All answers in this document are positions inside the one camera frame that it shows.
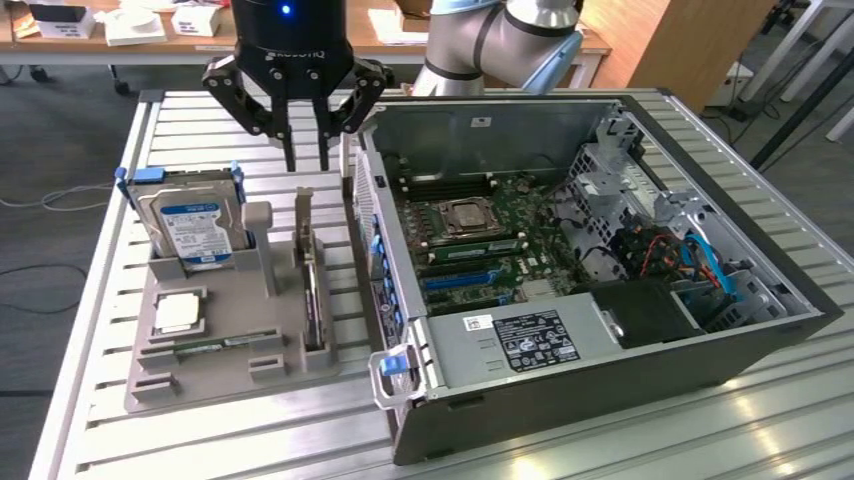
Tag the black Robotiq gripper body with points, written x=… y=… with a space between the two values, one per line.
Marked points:
x=294 y=45

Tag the graphics card with metal bracket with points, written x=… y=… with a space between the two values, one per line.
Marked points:
x=314 y=300

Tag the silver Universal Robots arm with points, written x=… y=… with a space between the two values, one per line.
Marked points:
x=460 y=40

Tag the white paper stack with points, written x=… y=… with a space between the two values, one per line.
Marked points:
x=396 y=30

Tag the small white printed box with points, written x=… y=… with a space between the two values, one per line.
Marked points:
x=195 y=22

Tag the long wooden desk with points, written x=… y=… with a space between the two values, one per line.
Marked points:
x=167 y=50

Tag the brown cardboard box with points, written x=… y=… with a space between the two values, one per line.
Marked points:
x=410 y=7

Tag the black castor wheel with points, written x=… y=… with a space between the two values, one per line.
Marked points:
x=39 y=74
x=122 y=87

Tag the white round device on base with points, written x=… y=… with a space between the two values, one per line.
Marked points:
x=134 y=27

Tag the white box with black top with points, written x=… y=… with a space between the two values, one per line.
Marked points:
x=63 y=25

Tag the green RAM stick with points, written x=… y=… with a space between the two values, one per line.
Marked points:
x=220 y=344
x=476 y=250

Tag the green motherboard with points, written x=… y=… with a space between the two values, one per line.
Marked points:
x=541 y=240

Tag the grey plastic parts rack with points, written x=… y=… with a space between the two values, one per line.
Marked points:
x=240 y=310

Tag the silver metal disk bay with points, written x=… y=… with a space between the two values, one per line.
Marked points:
x=614 y=190

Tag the silver CPU chip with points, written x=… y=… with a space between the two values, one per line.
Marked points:
x=179 y=312

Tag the wooden cabinet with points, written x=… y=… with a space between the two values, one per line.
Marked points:
x=674 y=45

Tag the blue case latch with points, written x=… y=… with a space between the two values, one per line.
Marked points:
x=391 y=365

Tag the grey power supply unit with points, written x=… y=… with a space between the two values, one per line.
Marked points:
x=467 y=355

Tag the white box with red button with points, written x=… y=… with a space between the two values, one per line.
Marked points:
x=730 y=85

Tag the black plastic fan shroud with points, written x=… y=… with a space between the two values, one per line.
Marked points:
x=641 y=310

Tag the black slanted table leg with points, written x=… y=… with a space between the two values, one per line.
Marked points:
x=801 y=117

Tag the black open PC case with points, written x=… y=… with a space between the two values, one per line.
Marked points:
x=601 y=400

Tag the hard disk with blue bracket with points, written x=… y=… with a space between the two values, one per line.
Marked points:
x=190 y=225

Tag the CPU socket with metal frame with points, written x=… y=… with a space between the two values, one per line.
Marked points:
x=470 y=217

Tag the white table frame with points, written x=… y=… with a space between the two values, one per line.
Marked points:
x=810 y=30

